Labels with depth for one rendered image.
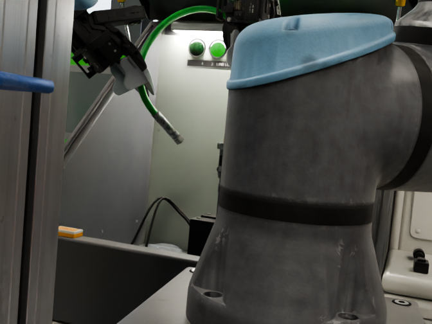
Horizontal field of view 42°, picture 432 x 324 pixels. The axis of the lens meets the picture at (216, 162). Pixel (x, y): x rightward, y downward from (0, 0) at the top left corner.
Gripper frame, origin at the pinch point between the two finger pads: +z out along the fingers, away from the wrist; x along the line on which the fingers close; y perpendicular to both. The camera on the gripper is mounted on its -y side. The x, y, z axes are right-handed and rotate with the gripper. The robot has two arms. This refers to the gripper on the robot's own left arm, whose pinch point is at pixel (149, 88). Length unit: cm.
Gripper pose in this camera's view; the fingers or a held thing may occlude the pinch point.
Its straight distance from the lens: 112.5
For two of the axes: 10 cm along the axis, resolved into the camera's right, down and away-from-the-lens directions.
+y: -5.6, 6.6, -4.9
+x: 5.7, -1.1, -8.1
